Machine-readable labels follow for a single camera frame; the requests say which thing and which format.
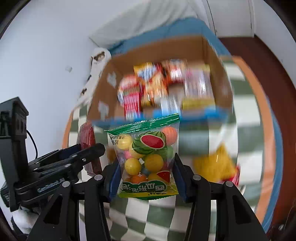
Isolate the dark red snack packet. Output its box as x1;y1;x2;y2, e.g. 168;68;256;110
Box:
79;123;103;175

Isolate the cardboard box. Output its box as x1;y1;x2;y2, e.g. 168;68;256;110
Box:
88;36;234;127

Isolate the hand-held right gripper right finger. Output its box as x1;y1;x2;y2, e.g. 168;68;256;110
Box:
173;153;270;241

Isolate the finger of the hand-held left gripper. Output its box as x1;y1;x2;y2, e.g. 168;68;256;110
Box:
29;144;82;171
35;143;106;183

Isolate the noodle snack packet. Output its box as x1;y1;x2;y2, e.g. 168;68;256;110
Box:
141;76;169;107

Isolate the white and grey snack packet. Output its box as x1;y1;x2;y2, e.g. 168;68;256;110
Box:
159;95;183;112

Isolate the white door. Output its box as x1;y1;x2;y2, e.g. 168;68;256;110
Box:
203;0;255;39

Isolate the green checkered mat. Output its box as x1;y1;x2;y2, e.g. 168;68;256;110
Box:
62;54;270;241

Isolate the yellow snack packet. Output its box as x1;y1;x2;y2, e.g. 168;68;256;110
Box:
193;144;238;183

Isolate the black cable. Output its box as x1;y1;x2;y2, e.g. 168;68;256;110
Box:
26;130;38;160

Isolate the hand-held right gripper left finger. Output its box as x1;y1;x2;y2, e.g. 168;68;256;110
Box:
26;160;122;241

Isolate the clear pastry packet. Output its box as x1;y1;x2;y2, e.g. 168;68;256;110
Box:
183;65;212;109

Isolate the large yellow chip packet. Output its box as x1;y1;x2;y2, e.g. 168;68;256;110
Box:
134;62;162;79

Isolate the grey pillow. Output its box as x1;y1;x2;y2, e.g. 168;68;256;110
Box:
89;0;201;48

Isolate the bear print pillow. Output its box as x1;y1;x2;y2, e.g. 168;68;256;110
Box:
76;46;112;109

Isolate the green gumball packet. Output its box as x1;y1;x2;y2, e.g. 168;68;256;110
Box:
104;113;181;200

